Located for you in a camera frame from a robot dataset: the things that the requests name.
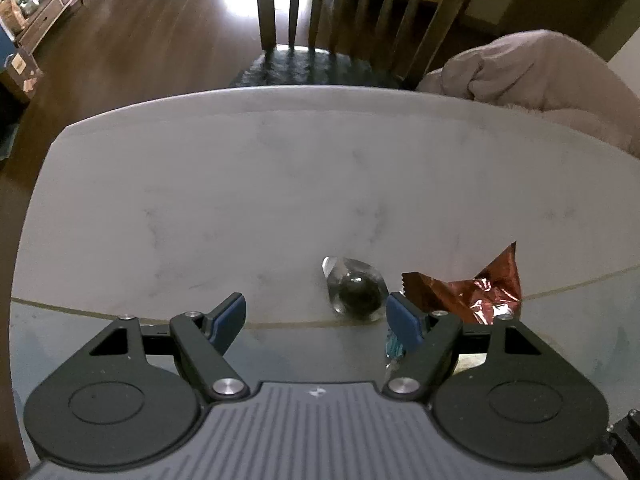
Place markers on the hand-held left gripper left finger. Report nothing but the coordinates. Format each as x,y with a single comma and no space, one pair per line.
229,315

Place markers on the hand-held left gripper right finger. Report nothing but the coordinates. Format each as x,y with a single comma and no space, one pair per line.
402,320

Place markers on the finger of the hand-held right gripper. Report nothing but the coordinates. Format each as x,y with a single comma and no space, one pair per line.
626,437

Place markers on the clear dark candy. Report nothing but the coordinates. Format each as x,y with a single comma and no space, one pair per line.
356,292

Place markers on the copper brown foil packet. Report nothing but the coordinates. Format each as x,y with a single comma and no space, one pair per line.
475,295

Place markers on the teal snack wrapper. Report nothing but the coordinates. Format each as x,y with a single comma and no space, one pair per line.
394,346

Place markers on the yellow snack packet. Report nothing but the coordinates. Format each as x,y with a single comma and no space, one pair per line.
470,364

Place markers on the dark wooden chair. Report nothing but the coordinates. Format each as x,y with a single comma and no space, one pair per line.
320,25

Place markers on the small cardboard box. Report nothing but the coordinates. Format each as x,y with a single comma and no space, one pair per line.
20,77

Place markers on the wooden television cabinet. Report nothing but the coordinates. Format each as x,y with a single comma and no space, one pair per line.
50,0

